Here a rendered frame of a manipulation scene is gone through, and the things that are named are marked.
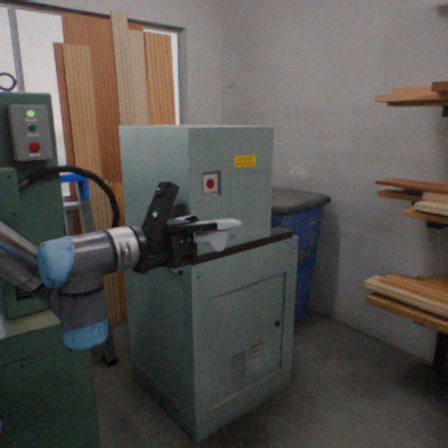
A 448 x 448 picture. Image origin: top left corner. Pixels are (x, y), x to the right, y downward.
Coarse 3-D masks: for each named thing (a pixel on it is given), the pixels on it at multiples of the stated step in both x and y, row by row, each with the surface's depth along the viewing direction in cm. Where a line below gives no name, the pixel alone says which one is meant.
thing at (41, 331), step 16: (0, 304) 138; (0, 320) 126; (16, 320) 127; (32, 320) 127; (48, 320) 127; (0, 336) 117; (16, 336) 118; (32, 336) 121; (48, 336) 124; (0, 352) 116; (16, 352) 119; (32, 352) 122
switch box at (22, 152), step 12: (12, 108) 109; (24, 108) 111; (36, 108) 112; (12, 120) 110; (24, 120) 111; (48, 120) 115; (12, 132) 112; (24, 132) 112; (36, 132) 114; (48, 132) 116; (12, 144) 116; (24, 144) 113; (48, 144) 116; (24, 156) 113; (36, 156) 115; (48, 156) 117
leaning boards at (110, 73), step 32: (64, 32) 246; (96, 32) 258; (128, 32) 270; (64, 64) 245; (96, 64) 260; (128, 64) 272; (160, 64) 287; (64, 96) 250; (96, 96) 263; (128, 96) 275; (160, 96) 290; (64, 128) 253; (96, 128) 263; (96, 160) 266; (96, 192) 257; (96, 224) 260
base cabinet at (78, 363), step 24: (24, 360) 121; (48, 360) 126; (72, 360) 131; (0, 384) 118; (24, 384) 123; (48, 384) 127; (72, 384) 132; (0, 408) 120; (24, 408) 124; (48, 408) 129; (72, 408) 134; (96, 408) 140; (24, 432) 126; (48, 432) 131; (72, 432) 136; (96, 432) 142
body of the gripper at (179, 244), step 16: (176, 224) 71; (144, 240) 67; (160, 240) 71; (176, 240) 71; (192, 240) 74; (144, 256) 68; (160, 256) 71; (176, 256) 71; (192, 256) 74; (144, 272) 69
